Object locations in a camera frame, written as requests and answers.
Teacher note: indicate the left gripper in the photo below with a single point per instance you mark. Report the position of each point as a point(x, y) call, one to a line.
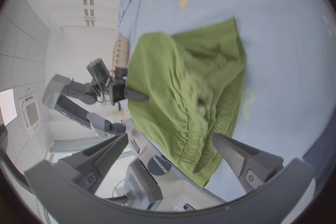
point(116, 93)

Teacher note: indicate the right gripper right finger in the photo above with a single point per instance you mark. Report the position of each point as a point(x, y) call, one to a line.
point(246, 165)

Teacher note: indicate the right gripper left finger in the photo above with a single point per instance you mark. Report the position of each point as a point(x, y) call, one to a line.
point(102, 160)

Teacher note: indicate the green shorts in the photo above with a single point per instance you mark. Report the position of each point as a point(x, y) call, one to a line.
point(178, 86)

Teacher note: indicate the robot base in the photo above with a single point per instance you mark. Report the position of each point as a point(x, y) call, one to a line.
point(178, 186)

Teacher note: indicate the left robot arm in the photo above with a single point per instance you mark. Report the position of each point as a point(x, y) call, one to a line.
point(76, 112)

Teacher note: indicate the round woven basket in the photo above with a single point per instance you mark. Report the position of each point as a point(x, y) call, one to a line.
point(120, 52)

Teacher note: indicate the white ceiling air vent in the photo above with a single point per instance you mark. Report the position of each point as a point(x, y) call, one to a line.
point(31, 114)

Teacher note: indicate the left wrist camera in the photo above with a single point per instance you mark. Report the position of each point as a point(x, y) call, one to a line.
point(121, 74)

